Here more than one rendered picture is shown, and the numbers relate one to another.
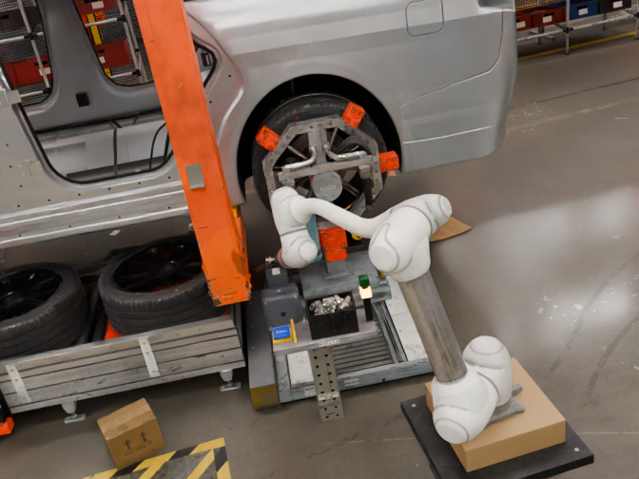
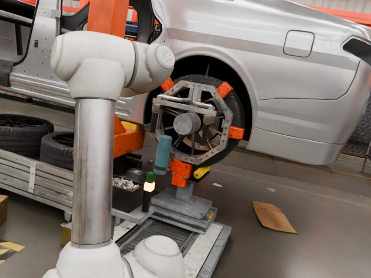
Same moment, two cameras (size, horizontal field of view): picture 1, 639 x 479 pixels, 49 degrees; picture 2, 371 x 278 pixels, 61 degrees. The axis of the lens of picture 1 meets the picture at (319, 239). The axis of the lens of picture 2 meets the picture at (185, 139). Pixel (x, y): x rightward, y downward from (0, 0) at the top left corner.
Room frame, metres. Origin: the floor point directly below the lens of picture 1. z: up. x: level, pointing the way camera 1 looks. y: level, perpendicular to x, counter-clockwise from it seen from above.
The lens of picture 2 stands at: (1.09, -0.77, 1.14)
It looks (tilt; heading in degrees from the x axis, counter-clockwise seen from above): 11 degrees down; 20
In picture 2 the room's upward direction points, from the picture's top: 10 degrees clockwise
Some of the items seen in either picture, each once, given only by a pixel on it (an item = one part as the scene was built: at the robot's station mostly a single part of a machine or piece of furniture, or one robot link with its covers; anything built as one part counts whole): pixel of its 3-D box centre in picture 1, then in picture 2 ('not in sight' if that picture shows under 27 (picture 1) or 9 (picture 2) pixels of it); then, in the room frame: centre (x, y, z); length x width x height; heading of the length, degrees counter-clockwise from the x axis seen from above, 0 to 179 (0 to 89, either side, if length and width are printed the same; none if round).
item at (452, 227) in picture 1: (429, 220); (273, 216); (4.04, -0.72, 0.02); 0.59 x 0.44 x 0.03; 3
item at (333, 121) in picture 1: (322, 174); (191, 122); (3.10, -0.07, 0.85); 0.54 x 0.07 x 0.54; 93
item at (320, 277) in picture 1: (334, 254); (185, 187); (3.27, -0.06, 0.32); 0.40 x 0.30 x 0.28; 93
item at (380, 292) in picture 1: (338, 284); (180, 210); (3.27, -0.06, 0.13); 0.50 x 0.36 x 0.10; 93
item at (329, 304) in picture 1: (331, 314); (120, 191); (2.43, 0.00, 0.51); 0.20 x 0.14 x 0.13; 91
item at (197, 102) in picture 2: (342, 143); (205, 99); (2.98, -0.17, 1.03); 0.19 x 0.18 x 0.11; 3
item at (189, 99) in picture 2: (299, 151); (175, 93); (2.97, 0.02, 1.03); 0.19 x 0.18 x 0.11; 3
